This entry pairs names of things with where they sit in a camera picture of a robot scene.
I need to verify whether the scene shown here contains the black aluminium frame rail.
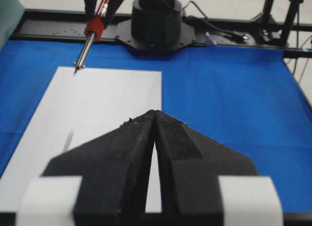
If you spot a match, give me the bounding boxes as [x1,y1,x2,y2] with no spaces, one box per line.
[9,9,312,59]

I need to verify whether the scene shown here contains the small white clip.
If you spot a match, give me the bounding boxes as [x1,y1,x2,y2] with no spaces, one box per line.
[205,32,217,46]

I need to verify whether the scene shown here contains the blue table mat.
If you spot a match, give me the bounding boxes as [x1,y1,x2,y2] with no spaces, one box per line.
[0,41,312,212]

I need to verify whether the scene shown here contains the white foam board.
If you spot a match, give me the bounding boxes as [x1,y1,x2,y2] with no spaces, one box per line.
[0,67,162,212]

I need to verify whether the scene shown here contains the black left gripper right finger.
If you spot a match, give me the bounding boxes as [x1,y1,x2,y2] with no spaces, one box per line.
[155,111,258,216]

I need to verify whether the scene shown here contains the red handled soldering iron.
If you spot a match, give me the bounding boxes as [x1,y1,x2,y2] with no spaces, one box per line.
[73,0,110,76]

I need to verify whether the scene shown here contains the black cable on rail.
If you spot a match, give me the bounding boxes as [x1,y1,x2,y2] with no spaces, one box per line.
[182,0,247,43]

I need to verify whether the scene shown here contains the green backdrop sheet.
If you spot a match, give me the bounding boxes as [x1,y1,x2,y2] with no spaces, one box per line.
[0,0,25,49]

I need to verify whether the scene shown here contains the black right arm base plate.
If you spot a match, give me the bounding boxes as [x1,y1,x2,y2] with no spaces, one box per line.
[116,20,196,57]

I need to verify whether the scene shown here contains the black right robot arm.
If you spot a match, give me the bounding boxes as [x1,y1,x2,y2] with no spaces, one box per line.
[84,0,181,47]

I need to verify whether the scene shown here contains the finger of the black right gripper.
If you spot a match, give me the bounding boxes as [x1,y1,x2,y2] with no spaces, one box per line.
[103,0,124,28]
[84,0,97,19]

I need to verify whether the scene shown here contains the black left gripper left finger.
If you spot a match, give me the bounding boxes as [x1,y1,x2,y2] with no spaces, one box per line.
[43,110,156,214]

